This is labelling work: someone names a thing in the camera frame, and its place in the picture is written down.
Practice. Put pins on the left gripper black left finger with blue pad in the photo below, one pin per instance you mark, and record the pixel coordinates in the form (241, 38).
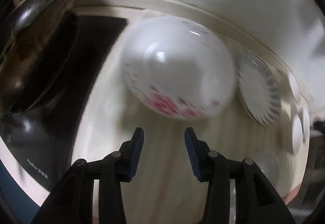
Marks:
(71, 200)

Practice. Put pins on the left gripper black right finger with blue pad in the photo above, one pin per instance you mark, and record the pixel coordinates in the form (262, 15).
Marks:
(256, 199)

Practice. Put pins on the plain white bowl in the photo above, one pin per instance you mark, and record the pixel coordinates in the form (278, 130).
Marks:
(296, 134)

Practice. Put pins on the white plate blue stripes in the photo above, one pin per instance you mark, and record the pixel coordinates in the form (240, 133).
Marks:
(258, 89)

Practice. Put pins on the blue cabinet front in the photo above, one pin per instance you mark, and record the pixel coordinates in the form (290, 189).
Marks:
(21, 205)

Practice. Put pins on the black induction cooktop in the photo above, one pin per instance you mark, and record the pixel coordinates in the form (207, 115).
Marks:
(41, 128)

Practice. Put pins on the white bowl blue rim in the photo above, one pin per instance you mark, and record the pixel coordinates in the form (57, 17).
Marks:
(305, 123)

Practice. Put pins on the white bowl dark rim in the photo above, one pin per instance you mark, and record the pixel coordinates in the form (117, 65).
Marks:
(294, 87)

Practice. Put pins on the black frying pan with food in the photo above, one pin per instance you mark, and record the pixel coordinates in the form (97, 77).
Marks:
(24, 36)

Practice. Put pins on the white plate pink flowers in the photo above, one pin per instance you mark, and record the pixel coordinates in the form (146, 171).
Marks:
(178, 68)

